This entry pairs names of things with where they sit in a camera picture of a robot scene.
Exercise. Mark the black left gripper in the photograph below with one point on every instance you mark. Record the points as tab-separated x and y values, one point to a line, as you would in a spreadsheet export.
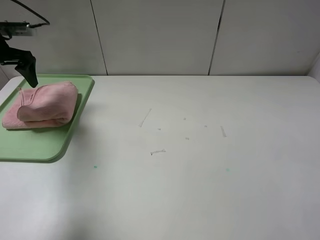
25	62

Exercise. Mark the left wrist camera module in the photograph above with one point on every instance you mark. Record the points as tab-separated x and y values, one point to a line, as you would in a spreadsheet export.
12	29

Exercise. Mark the pink fluffy towel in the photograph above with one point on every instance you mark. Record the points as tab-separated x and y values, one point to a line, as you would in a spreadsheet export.
47	106

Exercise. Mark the green plastic tray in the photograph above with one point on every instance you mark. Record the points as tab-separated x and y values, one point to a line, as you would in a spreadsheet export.
45	145

